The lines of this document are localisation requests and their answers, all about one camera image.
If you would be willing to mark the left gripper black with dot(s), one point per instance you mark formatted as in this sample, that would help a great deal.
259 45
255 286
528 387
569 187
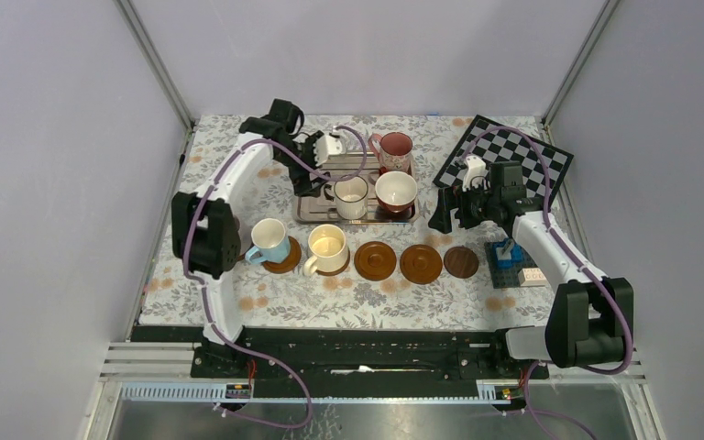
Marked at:
302 183

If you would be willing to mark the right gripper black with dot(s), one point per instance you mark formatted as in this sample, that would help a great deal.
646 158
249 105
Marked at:
450 198

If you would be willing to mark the dark walnut round coaster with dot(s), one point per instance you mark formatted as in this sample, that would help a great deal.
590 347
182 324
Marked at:
461 262

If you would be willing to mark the brown wooden coaster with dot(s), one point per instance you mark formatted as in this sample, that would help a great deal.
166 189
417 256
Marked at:
290 263
343 270
421 264
375 261

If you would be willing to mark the metal serving tray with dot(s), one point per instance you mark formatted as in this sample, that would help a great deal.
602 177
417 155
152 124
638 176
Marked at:
322 209

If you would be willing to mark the light blue mug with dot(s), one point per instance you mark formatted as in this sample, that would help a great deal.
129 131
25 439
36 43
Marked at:
270 242

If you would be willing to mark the cream yellow mug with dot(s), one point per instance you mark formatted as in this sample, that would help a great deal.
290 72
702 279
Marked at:
329 251

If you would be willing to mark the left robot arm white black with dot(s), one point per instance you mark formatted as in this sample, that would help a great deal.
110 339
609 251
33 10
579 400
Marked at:
206 233

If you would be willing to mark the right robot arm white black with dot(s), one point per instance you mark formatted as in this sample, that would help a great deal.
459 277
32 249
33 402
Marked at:
589 325

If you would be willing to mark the white cup on red saucer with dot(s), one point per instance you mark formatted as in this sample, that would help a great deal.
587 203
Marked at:
396 191

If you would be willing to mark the pink mug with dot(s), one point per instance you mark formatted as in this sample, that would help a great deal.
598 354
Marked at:
393 151

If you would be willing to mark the blue toy brick stack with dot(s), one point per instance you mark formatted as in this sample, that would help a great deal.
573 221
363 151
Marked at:
506 253

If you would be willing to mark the dark grey brick baseplate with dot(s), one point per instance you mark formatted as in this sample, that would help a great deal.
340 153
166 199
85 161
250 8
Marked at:
507 275

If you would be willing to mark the white ribbed mug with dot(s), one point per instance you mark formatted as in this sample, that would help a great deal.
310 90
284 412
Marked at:
350 197

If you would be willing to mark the black white chessboard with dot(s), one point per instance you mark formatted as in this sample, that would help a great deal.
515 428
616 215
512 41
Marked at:
542 164

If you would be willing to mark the white toy brick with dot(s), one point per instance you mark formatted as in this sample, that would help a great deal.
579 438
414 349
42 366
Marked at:
532 277

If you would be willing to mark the floral tablecloth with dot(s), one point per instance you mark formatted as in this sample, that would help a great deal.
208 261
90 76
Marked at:
346 299

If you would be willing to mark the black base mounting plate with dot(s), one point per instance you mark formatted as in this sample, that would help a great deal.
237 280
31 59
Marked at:
347 363

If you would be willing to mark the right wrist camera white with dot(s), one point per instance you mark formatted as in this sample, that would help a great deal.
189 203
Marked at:
476 171

